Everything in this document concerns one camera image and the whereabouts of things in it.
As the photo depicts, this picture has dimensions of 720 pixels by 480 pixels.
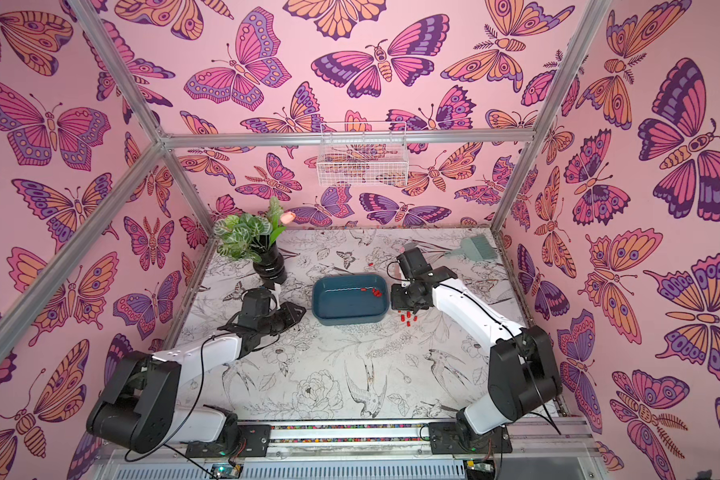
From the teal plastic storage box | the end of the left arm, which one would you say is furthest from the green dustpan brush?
the end of the left arm

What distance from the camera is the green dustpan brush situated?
113cm

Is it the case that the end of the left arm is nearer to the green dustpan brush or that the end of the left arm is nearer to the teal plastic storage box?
the teal plastic storage box

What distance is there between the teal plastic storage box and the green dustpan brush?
321 mm

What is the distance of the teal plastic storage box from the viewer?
38.0 inches
